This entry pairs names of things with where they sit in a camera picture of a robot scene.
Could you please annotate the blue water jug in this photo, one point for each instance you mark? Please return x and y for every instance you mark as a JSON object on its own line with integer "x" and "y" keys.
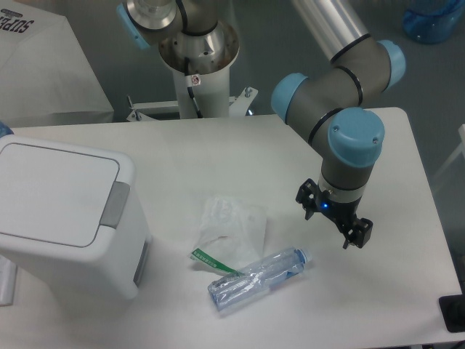
{"x": 431, "y": 22}

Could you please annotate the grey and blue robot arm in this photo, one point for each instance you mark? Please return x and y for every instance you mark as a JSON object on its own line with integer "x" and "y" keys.
{"x": 327, "y": 113}

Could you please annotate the white push-lid trash can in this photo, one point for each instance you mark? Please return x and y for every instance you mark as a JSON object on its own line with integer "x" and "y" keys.
{"x": 71, "y": 216}

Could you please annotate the black device at table edge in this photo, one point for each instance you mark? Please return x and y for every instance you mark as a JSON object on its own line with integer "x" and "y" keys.
{"x": 452, "y": 309}

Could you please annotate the crushed clear plastic bottle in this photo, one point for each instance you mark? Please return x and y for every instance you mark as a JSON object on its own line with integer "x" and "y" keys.
{"x": 247, "y": 285}

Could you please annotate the white cloth with lettering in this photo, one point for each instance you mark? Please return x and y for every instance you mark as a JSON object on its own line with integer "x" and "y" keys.
{"x": 46, "y": 78}

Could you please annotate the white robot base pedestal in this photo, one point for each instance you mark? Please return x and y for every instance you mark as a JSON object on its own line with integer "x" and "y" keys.
{"x": 200, "y": 66}

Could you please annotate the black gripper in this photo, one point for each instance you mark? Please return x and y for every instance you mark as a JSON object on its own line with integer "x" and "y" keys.
{"x": 357, "y": 232}

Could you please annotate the white frame at right edge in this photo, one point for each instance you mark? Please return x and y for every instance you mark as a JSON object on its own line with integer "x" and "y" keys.
{"x": 445, "y": 172}

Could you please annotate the crumpled white plastic bag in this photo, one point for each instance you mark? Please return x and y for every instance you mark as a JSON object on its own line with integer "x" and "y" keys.
{"x": 230, "y": 235}

